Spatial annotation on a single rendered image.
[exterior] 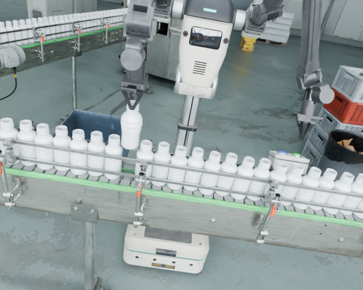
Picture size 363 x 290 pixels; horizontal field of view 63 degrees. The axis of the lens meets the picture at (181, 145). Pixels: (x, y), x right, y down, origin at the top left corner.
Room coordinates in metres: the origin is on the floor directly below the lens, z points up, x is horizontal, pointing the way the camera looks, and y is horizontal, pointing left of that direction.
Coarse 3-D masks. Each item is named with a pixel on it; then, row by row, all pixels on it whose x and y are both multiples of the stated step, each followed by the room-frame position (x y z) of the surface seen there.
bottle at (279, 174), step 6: (282, 162) 0.89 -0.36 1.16; (276, 168) 0.87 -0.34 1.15; (282, 168) 0.85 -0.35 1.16; (270, 174) 0.87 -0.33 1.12; (276, 174) 0.86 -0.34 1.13; (282, 174) 0.85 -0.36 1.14; (282, 180) 0.84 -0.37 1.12; (282, 186) 0.85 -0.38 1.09; (264, 192) 0.86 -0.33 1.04; (276, 192) 0.84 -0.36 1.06
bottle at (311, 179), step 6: (312, 168) 0.89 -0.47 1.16; (312, 174) 0.87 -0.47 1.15; (318, 174) 0.86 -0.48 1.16; (306, 180) 0.87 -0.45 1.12; (312, 180) 0.86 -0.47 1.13; (318, 180) 0.87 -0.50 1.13; (312, 186) 0.85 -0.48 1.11; (300, 192) 0.86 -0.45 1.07; (306, 192) 0.85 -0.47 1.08; (312, 192) 0.85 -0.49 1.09; (294, 198) 0.87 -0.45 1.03; (300, 198) 0.86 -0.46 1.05; (306, 198) 0.85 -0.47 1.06; (294, 204) 0.86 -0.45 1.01; (300, 204) 0.85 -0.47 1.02
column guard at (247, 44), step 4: (244, 40) 8.36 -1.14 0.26; (248, 40) 8.37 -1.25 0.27; (252, 40) 8.37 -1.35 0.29; (240, 44) 8.61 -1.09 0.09; (244, 44) 8.36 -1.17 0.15; (248, 44) 8.37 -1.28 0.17; (252, 44) 8.38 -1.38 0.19; (240, 48) 8.45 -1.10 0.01; (244, 48) 8.36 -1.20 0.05; (248, 48) 8.37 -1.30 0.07; (252, 48) 8.37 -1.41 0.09
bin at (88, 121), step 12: (72, 120) 1.34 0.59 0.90; (84, 120) 1.39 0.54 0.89; (96, 120) 1.39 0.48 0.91; (108, 120) 1.40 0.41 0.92; (120, 120) 1.40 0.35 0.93; (72, 132) 1.34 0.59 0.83; (84, 132) 1.39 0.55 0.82; (108, 132) 1.40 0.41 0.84; (120, 132) 1.40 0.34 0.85; (120, 144) 1.13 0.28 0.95
